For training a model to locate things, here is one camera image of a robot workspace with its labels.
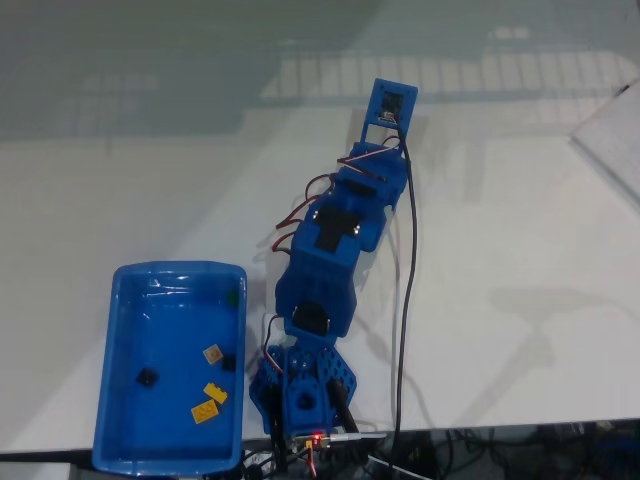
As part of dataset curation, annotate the blue plastic bin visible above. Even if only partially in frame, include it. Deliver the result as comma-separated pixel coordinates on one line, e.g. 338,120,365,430
91,259,250,477

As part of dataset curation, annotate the yellow flat lego brick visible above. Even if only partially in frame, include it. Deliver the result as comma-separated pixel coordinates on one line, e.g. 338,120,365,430
190,400,221,426

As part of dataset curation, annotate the white paper sheet stack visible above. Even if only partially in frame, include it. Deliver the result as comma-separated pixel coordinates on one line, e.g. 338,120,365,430
569,77,640,204

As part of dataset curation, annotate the white plug connector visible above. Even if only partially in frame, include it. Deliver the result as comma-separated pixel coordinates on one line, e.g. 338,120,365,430
329,431,389,442

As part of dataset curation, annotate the controller board with red light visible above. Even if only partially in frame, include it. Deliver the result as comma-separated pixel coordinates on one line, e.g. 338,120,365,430
292,432,334,451

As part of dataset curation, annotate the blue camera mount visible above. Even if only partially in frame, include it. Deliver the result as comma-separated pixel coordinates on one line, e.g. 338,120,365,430
360,77,419,147

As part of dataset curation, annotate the black camera cable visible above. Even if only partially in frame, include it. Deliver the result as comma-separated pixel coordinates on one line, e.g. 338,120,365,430
388,127,421,471

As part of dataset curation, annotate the black clamp handle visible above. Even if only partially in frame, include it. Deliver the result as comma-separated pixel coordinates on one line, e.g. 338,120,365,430
328,379,361,434
268,384,290,474

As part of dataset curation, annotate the black cable tangle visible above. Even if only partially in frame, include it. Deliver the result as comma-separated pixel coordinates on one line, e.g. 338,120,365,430
399,422,640,480

